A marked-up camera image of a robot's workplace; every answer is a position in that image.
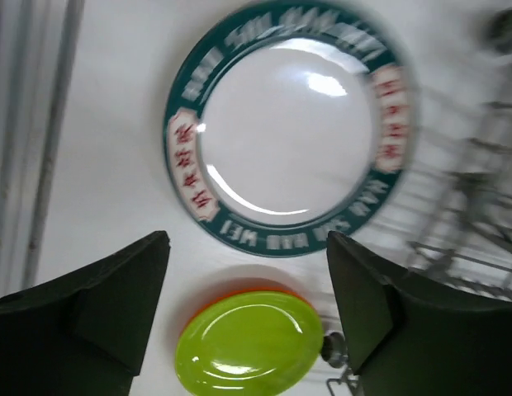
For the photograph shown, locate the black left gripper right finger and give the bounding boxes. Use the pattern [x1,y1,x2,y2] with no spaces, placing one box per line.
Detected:
[326,231,512,395]

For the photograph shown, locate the white plate with green rim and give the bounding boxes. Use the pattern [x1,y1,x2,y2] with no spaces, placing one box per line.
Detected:
[164,1,416,257]

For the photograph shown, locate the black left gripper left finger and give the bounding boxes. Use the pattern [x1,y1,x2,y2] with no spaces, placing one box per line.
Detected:
[0,231,170,395]

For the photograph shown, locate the grey wire dish rack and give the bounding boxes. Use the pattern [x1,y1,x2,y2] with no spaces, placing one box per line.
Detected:
[321,7,512,396]

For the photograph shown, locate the left aluminium rail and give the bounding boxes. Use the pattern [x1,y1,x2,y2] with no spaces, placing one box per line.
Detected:
[0,1,84,298]

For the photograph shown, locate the orange plate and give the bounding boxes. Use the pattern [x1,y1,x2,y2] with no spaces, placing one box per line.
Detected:
[181,287,313,332]

